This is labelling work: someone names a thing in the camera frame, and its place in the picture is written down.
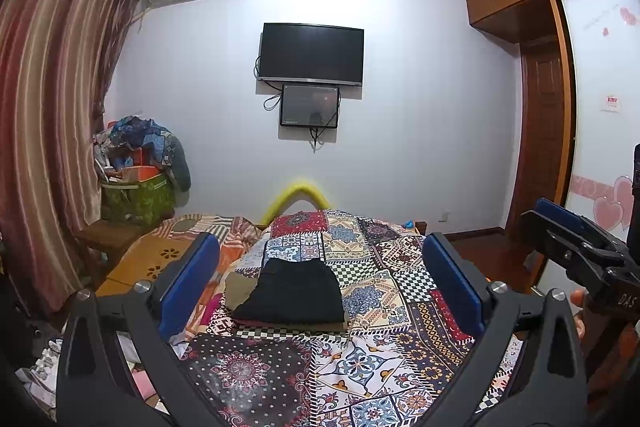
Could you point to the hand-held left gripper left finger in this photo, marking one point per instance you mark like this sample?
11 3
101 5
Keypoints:
190 287

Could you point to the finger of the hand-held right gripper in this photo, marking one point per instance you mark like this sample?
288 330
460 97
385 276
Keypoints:
570 252
560 213

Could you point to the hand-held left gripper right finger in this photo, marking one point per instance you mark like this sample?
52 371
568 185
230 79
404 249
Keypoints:
452 287

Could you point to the black pants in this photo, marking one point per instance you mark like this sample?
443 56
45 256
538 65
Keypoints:
295 292

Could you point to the person's right hand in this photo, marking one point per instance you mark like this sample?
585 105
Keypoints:
578 299

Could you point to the orange patterned blanket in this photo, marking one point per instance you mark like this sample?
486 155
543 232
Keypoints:
150 257

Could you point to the striped orange quilt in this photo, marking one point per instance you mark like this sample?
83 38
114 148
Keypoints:
235 232

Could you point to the patchwork printed bed sheet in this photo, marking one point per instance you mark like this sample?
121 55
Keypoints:
380 287

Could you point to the brown wooden door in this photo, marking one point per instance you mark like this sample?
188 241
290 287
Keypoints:
542 132

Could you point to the brown wooden stool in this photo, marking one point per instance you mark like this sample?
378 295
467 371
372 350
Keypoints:
107 234

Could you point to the green storage bag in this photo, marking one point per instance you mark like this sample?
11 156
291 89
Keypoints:
137 202

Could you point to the small red white sticker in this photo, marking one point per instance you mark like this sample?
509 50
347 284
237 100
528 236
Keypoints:
612 103

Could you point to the white sliding wardrobe door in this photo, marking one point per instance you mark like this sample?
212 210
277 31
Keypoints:
600 67

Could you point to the pile of mixed clothes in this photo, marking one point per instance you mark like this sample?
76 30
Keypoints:
145 142

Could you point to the white crumpled item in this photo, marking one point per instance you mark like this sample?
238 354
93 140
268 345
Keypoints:
47 359

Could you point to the small black monitor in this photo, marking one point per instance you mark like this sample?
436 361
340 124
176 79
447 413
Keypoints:
310 104

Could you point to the striped red beige curtain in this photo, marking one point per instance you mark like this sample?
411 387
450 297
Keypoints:
50 107

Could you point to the large black television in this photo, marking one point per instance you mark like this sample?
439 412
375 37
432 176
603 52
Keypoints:
310 54

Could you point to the wooden bed frame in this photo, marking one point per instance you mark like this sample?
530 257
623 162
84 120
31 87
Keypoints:
421 227

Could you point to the white wall socket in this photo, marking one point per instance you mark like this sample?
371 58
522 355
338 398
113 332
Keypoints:
444 216

